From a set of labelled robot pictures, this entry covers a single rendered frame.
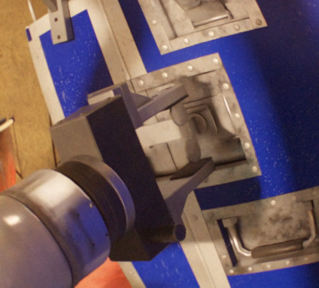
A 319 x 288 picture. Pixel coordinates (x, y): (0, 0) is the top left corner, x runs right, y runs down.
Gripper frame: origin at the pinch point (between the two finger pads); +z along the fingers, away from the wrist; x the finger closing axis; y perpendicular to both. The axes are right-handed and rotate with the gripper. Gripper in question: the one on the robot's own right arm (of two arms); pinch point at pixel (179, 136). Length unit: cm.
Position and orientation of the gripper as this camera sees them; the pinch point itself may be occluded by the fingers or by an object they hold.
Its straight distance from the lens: 53.1
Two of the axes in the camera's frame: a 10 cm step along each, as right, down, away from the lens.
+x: -3.6, -9.1, -1.9
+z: 5.1, -3.6, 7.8
